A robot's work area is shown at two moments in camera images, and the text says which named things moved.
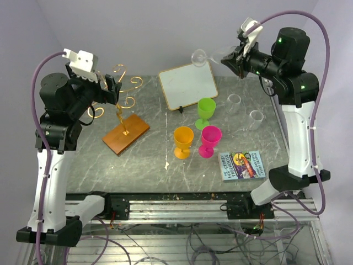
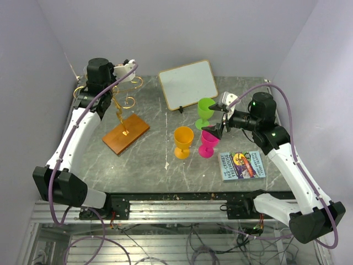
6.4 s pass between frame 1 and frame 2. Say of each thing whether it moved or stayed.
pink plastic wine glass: stayed
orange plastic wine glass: stayed
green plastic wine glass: stayed
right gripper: moved
